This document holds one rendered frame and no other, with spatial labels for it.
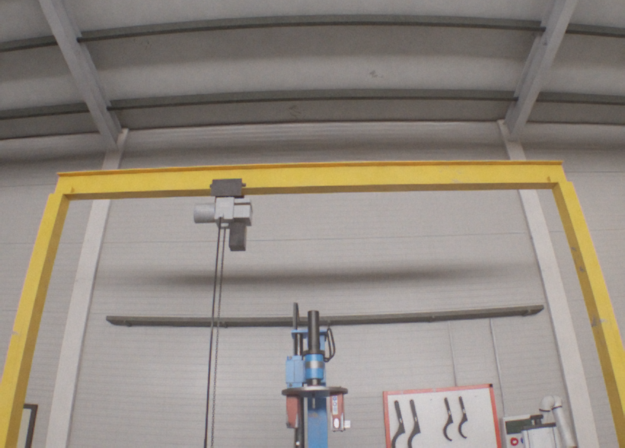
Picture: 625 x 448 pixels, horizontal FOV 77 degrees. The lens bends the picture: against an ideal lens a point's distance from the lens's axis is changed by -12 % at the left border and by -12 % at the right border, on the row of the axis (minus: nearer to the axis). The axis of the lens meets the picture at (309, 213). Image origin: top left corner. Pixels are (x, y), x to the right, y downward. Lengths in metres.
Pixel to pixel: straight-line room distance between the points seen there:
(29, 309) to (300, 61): 5.09
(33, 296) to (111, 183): 1.34
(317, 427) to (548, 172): 3.42
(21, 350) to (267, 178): 2.73
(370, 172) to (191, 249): 3.40
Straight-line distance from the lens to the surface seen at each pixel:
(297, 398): 3.98
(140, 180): 4.66
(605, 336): 4.35
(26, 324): 4.42
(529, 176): 4.84
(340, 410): 3.90
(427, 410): 6.11
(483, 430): 6.29
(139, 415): 6.40
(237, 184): 4.23
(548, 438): 4.86
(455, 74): 7.68
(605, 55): 8.58
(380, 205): 6.98
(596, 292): 4.45
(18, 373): 4.33
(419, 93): 7.57
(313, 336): 4.15
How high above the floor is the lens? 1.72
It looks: 29 degrees up
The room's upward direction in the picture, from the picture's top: 1 degrees counter-clockwise
